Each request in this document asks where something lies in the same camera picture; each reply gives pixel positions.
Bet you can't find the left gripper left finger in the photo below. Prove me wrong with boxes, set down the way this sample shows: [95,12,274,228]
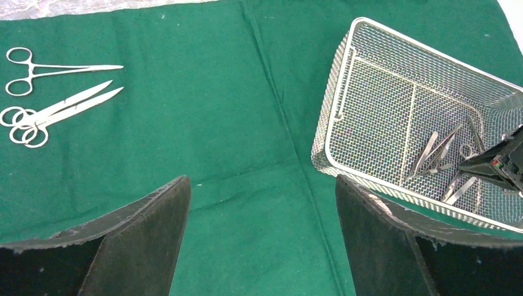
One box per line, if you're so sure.
[1,176,191,295]

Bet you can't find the surgical scissors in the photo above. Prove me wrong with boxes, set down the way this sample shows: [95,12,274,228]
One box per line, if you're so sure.
[1,84,123,149]
[1,80,123,127]

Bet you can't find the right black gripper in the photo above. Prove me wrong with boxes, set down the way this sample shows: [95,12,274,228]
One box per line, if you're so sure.
[458,126,522,195]

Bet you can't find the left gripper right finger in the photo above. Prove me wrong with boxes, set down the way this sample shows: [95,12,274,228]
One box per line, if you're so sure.
[336,175,522,295]

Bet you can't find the surgical forceps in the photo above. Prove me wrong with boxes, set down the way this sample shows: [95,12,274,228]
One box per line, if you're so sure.
[4,47,124,97]

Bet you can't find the wire mesh instrument tray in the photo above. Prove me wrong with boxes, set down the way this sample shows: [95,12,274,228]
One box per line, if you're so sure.
[311,17,522,232]

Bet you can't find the green surgical drape cloth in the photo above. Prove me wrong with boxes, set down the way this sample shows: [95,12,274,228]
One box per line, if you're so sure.
[1,1,522,295]

